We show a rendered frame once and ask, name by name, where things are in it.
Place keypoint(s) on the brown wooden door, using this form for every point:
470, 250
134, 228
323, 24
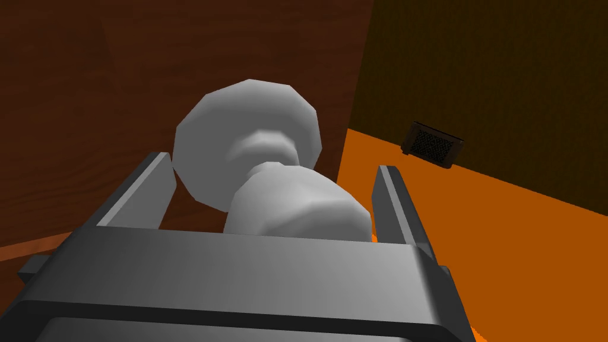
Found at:
118, 95

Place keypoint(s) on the dark wall vent grille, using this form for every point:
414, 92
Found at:
432, 144

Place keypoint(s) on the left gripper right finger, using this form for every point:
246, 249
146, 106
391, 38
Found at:
396, 209

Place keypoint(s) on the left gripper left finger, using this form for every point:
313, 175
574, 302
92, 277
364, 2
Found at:
137, 199

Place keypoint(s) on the grey door knob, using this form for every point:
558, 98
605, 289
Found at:
266, 161

